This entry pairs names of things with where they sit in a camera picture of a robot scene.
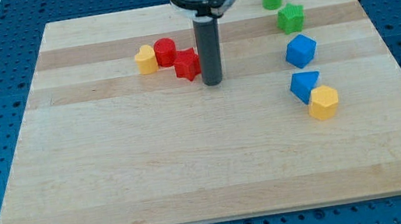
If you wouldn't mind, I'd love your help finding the yellow hexagon block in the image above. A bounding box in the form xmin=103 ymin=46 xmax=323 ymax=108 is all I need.
xmin=308 ymin=85 xmax=339 ymax=121

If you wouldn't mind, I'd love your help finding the red star block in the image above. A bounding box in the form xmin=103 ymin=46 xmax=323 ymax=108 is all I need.
xmin=173 ymin=48 xmax=201 ymax=81

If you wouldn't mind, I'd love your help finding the yellow heart block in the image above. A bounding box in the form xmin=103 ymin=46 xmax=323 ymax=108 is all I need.
xmin=134 ymin=44 xmax=159 ymax=75

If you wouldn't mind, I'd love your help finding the red cylinder block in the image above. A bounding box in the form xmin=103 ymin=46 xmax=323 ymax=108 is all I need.
xmin=153 ymin=37 xmax=177 ymax=68

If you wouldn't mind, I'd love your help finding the wooden board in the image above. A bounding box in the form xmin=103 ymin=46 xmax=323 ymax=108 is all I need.
xmin=0 ymin=0 xmax=401 ymax=224

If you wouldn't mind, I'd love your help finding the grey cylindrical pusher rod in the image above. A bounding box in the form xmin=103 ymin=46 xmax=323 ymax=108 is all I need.
xmin=193 ymin=19 xmax=223 ymax=86

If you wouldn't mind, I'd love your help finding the blue triangle block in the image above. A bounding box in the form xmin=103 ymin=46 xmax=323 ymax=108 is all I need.
xmin=290 ymin=71 xmax=319 ymax=104

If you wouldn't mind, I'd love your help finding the blue cube block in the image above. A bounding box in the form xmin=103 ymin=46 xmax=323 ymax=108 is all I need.
xmin=285 ymin=33 xmax=317 ymax=68

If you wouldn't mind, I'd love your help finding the green star block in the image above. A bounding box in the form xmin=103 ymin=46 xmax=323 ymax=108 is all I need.
xmin=277 ymin=3 xmax=305 ymax=35

